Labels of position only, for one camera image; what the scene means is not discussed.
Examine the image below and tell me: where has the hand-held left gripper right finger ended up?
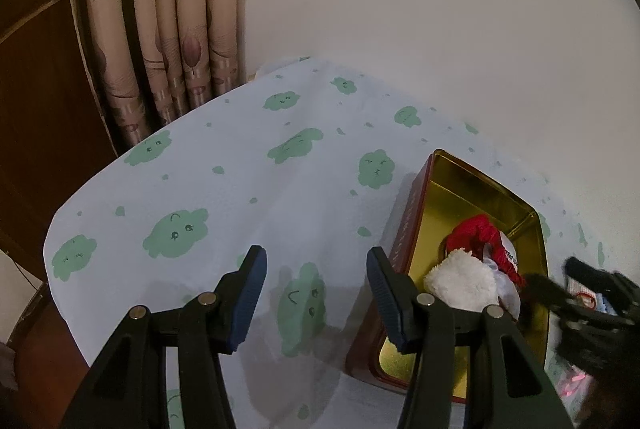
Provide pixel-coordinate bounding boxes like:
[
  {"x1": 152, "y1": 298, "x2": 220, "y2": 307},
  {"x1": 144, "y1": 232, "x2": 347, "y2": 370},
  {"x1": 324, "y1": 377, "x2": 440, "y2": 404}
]
[{"x1": 366, "y1": 246, "x2": 576, "y2": 429}]

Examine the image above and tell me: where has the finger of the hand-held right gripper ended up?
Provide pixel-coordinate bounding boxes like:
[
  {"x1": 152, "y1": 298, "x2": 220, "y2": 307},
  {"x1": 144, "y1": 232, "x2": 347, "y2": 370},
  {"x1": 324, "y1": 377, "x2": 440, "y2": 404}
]
[
  {"x1": 522, "y1": 273, "x2": 596, "y2": 325},
  {"x1": 564, "y1": 256, "x2": 640, "y2": 310}
]

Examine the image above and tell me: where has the clear plastic bag pink strip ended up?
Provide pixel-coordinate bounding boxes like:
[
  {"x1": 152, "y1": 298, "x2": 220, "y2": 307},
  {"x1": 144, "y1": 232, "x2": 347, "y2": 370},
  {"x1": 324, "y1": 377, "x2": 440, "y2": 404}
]
[{"x1": 547, "y1": 354, "x2": 593, "y2": 415}]

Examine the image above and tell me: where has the green cloud printed tablecloth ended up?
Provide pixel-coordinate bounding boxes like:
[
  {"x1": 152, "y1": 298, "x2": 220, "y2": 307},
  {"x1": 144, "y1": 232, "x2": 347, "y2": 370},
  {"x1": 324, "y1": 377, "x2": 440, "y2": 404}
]
[{"x1": 42, "y1": 56, "x2": 621, "y2": 429}]

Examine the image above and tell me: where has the beige leaf printed curtain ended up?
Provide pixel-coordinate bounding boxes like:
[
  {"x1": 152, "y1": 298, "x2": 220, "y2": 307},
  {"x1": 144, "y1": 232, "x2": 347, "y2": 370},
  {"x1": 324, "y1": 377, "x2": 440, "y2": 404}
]
[{"x1": 66, "y1": 0, "x2": 249, "y2": 147}]

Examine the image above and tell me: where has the red and gold tin box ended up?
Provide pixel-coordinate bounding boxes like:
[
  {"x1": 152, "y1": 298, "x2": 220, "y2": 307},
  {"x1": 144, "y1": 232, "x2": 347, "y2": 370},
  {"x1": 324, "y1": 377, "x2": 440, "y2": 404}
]
[{"x1": 345, "y1": 149, "x2": 551, "y2": 405}]

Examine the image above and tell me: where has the red soft cloth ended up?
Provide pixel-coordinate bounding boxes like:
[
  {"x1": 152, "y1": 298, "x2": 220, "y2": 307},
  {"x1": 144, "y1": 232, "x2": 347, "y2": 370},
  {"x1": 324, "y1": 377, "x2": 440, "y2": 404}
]
[{"x1": 444, "y1": 214, "x2": 527, "y2": 312}]

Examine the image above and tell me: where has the white fluffy cloth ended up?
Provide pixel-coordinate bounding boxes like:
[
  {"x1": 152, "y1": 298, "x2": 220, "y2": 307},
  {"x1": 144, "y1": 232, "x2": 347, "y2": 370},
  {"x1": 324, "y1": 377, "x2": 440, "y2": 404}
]
[{"x1": 423, "y1": 248, "x2": 498, "y2": 312}]

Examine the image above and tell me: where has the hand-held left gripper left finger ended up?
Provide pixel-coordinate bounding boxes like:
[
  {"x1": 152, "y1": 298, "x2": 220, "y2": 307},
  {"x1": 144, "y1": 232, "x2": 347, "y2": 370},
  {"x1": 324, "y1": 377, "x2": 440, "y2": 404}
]
[{"x1": 60, "y1": 245, "x2": 268, "y2": 429}]

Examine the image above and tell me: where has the dark wooden cabinet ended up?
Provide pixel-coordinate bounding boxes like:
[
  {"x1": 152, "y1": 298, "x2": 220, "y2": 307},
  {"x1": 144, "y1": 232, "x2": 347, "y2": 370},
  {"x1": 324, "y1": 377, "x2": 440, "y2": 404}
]
[{"x1": 0, "y1": 0, "x2": 121, "y2": 260}]

